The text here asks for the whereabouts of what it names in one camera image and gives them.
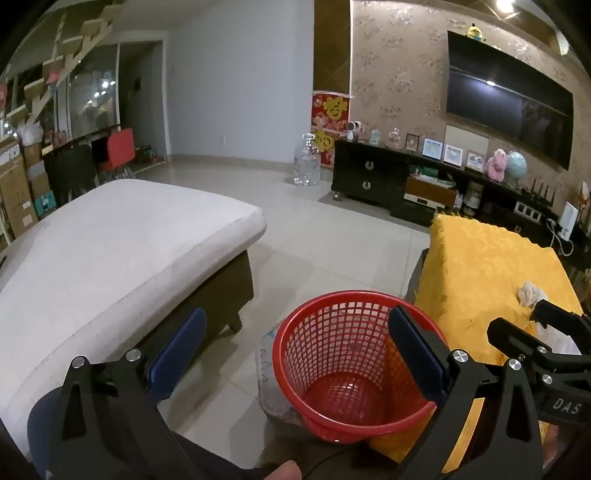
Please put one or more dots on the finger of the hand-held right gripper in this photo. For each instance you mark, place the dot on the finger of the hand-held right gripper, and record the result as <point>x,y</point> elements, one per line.
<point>561,318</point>
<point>512,337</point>

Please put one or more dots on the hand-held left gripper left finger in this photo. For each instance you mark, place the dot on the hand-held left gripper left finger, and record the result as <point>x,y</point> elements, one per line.
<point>178,357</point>

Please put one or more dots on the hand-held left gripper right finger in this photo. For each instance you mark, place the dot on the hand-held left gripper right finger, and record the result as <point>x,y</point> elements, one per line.
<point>415,355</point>

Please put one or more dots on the white tissue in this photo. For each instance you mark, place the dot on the white tissue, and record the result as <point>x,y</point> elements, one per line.
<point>531,293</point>

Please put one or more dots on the red mesh basket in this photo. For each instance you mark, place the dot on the red mesh basket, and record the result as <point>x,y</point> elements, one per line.
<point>332,369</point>

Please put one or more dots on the person's left hand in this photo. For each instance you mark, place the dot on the person's left hand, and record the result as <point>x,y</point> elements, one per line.
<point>284,471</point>

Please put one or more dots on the yellow tablecloth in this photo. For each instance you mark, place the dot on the yellow tablecloth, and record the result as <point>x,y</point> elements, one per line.
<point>485,267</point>

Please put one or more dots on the white upright network box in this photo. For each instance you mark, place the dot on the white upright network box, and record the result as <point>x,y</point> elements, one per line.
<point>568,221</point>

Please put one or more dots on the white cushioned sofa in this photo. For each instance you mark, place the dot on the white cushioned sofa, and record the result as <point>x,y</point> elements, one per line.
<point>115,258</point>

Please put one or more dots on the black router with antennas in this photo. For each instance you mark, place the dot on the black router with antennas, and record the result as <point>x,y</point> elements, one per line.
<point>538,196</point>

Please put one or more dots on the santa figurine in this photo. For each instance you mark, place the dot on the santa figurine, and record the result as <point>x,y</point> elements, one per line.
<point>584,194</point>

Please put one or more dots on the light blue globe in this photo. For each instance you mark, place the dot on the light blue globe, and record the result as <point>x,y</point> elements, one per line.
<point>516,166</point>

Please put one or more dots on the pink plush toy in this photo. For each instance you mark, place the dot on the pink plush toy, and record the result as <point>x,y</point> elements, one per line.
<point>496,164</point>

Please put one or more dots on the green box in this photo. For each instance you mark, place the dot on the green box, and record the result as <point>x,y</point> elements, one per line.
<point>425,173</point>

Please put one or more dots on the black television cabinet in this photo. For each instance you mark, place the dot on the black television cabinet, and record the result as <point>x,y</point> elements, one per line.
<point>364,175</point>

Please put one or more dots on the beige board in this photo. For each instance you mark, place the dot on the beige board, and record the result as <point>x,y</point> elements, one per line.
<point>471,138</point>

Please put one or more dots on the black chair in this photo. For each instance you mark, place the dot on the black chair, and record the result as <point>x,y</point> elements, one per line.
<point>69,170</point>

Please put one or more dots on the red chair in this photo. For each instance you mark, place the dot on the red chair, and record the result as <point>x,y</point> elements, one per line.
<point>120,147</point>

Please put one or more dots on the small snow globe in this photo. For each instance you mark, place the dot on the small snow globe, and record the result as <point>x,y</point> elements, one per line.
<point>395,138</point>

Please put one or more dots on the large clear water bottle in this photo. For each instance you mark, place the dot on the large clear water bottle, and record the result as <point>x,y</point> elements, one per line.
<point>306,161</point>

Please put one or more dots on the blue small figurine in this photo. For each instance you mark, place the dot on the blue small figurine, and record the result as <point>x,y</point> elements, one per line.
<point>375,136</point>

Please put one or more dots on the stack of cardboard boxes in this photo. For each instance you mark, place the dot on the stack of cardboard boxes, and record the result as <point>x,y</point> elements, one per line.
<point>21,184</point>

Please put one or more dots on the red festive poster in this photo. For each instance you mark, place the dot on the red festive poster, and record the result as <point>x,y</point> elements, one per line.
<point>325,120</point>

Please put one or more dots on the yellow plush toy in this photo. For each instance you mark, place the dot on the yellow plush toy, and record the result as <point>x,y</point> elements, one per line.
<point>475,32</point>

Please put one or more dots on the wooden staircase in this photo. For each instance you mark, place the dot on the wooden staircase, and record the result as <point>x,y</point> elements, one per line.
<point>69,55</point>

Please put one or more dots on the white photo frame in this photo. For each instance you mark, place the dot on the white photo frame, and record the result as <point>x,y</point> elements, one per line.
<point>433,148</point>
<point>475,161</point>
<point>454,154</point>

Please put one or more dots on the small dark photo frame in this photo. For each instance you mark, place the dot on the small dark photo frame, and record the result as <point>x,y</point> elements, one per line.
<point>412,142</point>

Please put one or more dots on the wall mounted television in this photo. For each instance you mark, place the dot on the wall mounted television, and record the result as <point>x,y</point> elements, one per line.
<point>508,92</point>

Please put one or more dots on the white security camera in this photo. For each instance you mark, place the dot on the white security camera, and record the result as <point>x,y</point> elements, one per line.
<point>352,130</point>

